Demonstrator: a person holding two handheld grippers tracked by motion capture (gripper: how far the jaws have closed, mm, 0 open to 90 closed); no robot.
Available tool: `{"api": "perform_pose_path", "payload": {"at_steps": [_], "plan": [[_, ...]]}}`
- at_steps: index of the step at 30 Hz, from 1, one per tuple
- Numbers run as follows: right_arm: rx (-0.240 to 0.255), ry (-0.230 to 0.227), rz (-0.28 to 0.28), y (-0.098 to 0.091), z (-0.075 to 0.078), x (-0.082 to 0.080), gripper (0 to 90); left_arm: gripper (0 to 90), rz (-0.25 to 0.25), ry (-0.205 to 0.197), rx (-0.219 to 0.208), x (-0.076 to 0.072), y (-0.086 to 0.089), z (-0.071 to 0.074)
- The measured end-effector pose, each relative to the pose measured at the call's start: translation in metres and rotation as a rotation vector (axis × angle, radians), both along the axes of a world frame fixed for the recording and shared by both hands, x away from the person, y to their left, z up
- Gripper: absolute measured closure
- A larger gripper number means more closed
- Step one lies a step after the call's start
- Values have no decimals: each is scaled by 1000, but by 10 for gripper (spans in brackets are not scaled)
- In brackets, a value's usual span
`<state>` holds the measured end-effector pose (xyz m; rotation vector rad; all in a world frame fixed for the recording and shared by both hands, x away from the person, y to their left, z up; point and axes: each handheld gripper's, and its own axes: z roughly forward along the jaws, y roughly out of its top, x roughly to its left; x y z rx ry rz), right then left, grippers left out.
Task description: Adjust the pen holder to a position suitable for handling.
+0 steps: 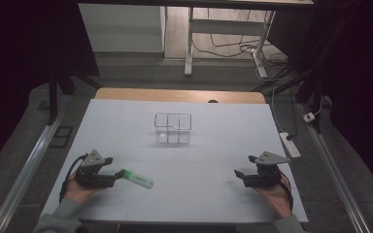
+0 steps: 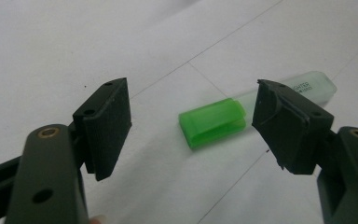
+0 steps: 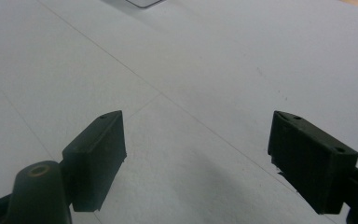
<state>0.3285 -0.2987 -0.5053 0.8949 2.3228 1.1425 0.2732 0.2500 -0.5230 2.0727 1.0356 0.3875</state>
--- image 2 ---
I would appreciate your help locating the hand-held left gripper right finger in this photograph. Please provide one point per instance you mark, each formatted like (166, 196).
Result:
(298, 137)

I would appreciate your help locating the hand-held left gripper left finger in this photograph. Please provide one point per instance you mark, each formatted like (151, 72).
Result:
(52, 161)

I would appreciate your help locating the green highlighter pen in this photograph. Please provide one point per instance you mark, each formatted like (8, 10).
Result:
(213, 122)

